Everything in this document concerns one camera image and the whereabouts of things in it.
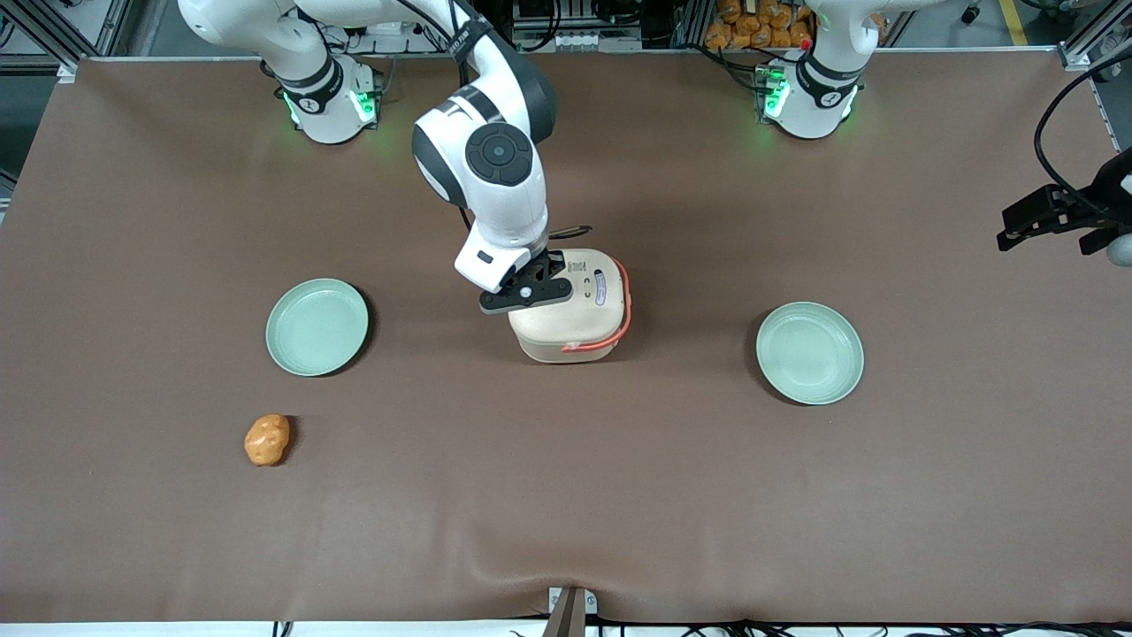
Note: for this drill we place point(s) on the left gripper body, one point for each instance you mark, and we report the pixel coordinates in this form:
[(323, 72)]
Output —
[(1099, 200)]

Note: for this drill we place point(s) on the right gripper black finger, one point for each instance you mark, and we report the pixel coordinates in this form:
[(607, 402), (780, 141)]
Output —
[(548, 265), (539, 294)]

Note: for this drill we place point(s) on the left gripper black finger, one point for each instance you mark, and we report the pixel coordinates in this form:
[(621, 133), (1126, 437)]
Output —
[(1044, 232), (1048, 205)]

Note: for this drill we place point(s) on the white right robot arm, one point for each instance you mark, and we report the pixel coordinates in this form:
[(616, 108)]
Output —
[(495, 159)]

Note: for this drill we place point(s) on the pale green round plate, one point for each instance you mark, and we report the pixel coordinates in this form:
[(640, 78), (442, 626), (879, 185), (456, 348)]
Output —
[(809, 354), (317, 327)]

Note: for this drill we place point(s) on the brown table cover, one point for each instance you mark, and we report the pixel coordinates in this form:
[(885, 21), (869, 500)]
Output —
[(566, 495)]

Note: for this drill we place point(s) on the grey control box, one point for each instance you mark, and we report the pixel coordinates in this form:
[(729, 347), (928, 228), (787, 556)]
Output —
[(575, 22)]

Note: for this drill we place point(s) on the orange toy potato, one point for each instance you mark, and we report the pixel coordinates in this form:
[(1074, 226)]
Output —
[(266, 440)]

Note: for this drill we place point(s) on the bag of orange snacks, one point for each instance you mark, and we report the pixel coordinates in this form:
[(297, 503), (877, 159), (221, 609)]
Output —
[(761, 26)]

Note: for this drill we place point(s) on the aluminium frame post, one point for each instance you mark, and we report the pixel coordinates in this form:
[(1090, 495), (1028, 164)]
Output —
[(1088, 44), (84, 49)]

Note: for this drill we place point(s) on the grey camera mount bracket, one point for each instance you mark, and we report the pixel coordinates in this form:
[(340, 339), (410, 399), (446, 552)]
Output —
[(570, 610)]

